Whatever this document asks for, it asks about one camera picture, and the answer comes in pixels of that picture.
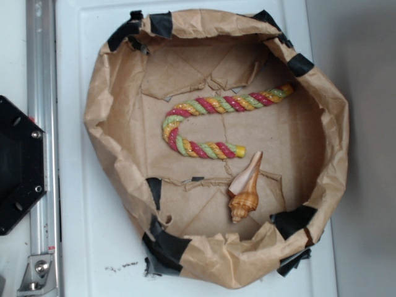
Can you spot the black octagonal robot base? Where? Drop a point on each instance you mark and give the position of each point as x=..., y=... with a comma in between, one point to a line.
x=23, y=177

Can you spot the brown spiral conch shell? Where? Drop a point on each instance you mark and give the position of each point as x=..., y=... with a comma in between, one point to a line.
x=243, y=190

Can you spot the brown paper-lined bin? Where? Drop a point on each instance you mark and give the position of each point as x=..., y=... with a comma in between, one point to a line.
x=178, y=204

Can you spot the white plastic tray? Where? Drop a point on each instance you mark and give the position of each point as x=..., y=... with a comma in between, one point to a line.
x=102, y=252

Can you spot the twisted multicolour rope cane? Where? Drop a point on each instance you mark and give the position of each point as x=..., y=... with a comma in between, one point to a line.
x=216, y=105

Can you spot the aluminium extrusion rail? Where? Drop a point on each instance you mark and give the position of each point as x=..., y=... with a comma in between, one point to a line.
x=45, y=225

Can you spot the metal corner bracket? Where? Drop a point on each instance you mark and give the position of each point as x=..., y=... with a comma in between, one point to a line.
x=40, y=277

